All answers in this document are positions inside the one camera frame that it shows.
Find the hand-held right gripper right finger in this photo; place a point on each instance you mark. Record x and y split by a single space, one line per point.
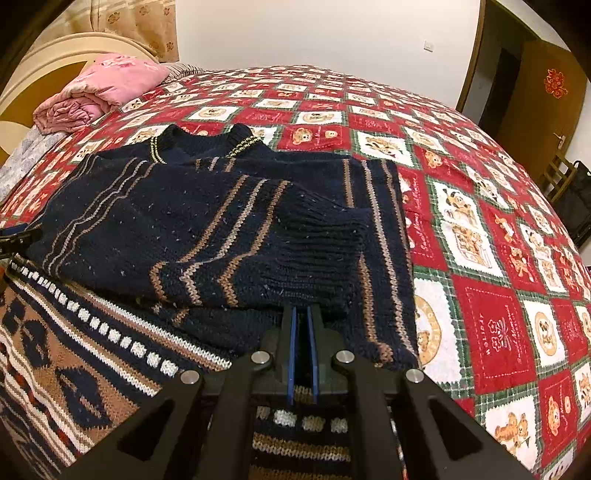
314 355

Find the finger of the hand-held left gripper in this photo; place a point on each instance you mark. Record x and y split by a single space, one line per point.
16 241

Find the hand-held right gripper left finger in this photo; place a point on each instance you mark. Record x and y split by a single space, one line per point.
291 355

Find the navy patterned knit sweater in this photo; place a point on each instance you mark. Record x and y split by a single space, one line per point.
194 230

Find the grey floral pillow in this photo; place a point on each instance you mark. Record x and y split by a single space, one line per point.
25 157

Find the pink folded quilt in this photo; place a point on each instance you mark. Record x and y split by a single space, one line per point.
101 87

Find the cream and brown headboard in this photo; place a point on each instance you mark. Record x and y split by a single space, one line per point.
41 60

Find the red checkered bear bedspread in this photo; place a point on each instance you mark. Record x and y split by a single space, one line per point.
485 277

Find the grey fringed cloth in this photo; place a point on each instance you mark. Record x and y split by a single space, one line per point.
184 70

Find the beige patterned curtain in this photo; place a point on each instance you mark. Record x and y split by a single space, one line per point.
138 27

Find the wooden chair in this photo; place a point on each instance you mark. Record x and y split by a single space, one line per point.
554 173

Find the black bag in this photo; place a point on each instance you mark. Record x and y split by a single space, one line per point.
577 203

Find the brown wooden door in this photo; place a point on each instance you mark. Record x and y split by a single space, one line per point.
535 110

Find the red paper door decoration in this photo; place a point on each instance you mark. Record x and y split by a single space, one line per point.
556 83

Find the dark wooden door frame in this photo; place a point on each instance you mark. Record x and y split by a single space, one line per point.
473 60

